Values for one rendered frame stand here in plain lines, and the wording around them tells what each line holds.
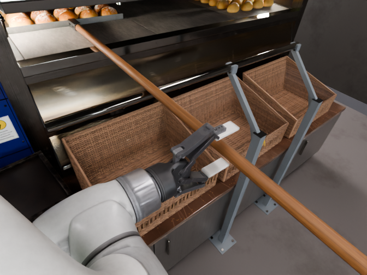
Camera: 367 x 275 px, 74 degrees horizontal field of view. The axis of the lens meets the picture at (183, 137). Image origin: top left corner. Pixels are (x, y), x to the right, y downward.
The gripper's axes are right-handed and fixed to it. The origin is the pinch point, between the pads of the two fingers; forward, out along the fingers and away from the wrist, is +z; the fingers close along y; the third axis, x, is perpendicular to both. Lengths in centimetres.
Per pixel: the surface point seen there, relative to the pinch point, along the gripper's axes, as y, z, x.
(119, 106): 3.5, -11.1, -33.5
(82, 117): 3.2, -22.4, -33.3
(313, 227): 0.4, -1.0, 23.9
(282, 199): 0.1, -0.8, 17.1
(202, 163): 54, 30, -33
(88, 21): 1, 8, -106
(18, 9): -20, -26, -56
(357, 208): 120, 147, 31
